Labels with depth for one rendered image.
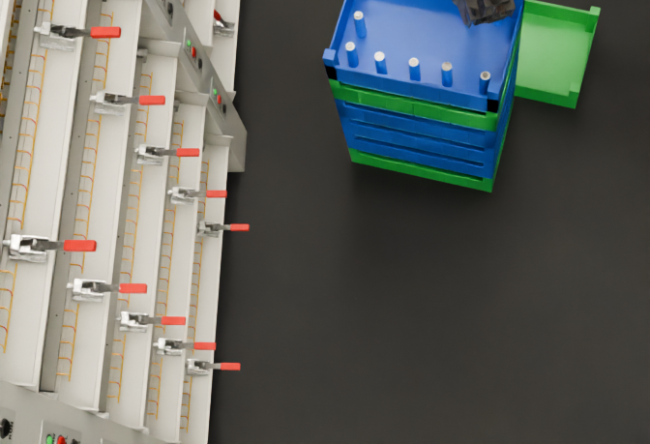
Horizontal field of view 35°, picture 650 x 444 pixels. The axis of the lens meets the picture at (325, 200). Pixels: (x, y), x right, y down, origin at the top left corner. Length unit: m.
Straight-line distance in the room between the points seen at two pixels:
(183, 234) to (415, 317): 0.53
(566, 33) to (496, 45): 0.49
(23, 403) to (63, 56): 0.42
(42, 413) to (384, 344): 0.99
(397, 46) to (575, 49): 0.57
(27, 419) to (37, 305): 0.13
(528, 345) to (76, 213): 0.99
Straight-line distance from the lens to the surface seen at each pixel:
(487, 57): 1.79
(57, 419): 1.23
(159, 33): 1.64
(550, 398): 2.02
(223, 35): 2.14
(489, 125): 1.80
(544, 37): 2.26
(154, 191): 1.61
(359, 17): 1.76
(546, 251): 2.08
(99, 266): 1.39
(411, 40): 1.80
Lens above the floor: 2.00
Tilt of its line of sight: 70 degrees down
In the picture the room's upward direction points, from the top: 21 degrees counter-clockwise
